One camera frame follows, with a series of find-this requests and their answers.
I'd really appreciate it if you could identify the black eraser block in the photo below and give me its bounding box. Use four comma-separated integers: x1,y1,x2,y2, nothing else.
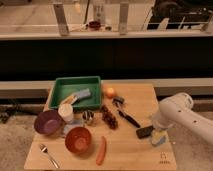
136,126,154,139

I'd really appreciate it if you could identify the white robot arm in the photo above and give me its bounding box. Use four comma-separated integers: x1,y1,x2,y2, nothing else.
152,93,213,145

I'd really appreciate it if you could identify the green plastic tray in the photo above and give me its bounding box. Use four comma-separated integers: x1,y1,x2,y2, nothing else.
49,76,102,110

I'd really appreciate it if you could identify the small blue cup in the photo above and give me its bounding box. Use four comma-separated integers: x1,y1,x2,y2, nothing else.
152,134,166,146

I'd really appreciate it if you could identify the bunch of dark grapes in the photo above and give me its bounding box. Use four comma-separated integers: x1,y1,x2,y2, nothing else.
101,105,118,130

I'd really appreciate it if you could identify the orange carrot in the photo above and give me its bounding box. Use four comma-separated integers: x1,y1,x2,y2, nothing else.
96,136,107,165

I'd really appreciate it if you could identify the orange fruit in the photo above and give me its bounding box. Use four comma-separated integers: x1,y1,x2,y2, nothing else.
105,87,116,98

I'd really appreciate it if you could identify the small metal cup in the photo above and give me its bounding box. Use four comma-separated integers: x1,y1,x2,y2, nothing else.
82,110,94,125

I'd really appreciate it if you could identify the wooden board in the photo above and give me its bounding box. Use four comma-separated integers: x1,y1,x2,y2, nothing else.
23,83,178,171

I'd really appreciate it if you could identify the brown-red bowl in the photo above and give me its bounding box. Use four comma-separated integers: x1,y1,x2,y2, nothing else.
65,127,92,154

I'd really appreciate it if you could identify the blue and yellow sponge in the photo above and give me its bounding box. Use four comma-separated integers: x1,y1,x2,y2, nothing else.
62,89,91,104

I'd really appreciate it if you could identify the white cup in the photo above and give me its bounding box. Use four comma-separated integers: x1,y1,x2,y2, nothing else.
58,104,74,122

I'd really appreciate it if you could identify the purple bowl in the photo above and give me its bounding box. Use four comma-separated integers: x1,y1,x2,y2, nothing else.
34,110,63,135

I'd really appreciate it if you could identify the silver fork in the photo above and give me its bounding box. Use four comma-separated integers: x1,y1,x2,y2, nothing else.
39,144,60,169

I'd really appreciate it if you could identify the dark red background bowl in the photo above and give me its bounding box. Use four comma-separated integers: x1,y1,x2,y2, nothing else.
89,21,101,30

